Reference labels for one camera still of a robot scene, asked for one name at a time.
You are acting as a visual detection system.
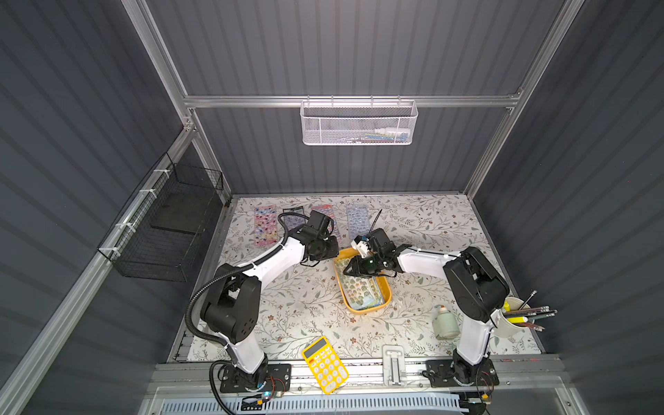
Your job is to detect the white metal bracket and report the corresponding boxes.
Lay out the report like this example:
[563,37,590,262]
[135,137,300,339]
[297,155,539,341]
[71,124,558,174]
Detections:
[382,345,406,387]

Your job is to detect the white pen cup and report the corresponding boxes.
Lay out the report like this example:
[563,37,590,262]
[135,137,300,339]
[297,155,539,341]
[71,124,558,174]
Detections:
[492,297,525,338]

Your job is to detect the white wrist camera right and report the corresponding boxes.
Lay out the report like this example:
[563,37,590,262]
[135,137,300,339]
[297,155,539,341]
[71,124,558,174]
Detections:
[351,235,372,259]

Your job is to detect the items in white basket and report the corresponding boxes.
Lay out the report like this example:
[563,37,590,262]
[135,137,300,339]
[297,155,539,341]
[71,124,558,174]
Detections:
[340,127,413,145]

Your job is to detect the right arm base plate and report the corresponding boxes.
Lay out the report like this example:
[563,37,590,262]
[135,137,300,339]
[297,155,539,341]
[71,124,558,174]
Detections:
[420,358,500,389]

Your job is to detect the white wire basket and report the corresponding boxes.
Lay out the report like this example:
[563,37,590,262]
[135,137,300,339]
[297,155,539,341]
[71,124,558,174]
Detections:
[299,99,418,146]

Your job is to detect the green dinosaur sticker sheet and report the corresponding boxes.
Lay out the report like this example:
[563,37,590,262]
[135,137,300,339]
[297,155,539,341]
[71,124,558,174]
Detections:
[335,259,385,311]

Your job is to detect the purple sticker sheet black border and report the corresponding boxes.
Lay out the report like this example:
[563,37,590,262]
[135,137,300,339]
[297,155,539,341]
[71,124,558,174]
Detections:
[283,206,307,230]

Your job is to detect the pale green bottle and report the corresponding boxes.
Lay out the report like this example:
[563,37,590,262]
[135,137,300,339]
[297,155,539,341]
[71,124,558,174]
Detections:
[432,305,460,341]

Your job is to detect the pens in cup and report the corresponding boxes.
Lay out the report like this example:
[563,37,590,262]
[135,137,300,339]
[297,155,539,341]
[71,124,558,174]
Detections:
[501,290,559,332]

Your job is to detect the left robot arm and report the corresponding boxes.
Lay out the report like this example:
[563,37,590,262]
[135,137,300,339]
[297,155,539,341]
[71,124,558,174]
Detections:
[184,210,339,375]

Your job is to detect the yellow calculator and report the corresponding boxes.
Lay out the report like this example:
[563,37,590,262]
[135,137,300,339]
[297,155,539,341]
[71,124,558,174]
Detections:
[302,336,349,395]

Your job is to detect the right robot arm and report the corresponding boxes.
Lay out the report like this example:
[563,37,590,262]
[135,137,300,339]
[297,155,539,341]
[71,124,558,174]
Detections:
[343,228,509,384]

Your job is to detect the pink cat sticker sheet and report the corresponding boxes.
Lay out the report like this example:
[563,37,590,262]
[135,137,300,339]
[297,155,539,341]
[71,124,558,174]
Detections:
[254,205,278,247]

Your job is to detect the pale blue jewel sticker sheet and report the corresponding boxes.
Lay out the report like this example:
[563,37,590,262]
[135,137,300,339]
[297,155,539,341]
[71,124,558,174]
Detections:
[347,204,370,240]

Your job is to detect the yellow storage tray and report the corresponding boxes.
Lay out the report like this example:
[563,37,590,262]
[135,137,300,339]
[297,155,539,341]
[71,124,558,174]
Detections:
[334,248,393,315]

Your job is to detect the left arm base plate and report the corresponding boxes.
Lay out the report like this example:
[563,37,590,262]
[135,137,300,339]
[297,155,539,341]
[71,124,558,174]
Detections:
[217,363,292,394]

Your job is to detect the black wire basket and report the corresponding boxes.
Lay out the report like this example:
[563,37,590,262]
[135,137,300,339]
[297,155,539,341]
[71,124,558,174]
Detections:
[98,155,224,283]

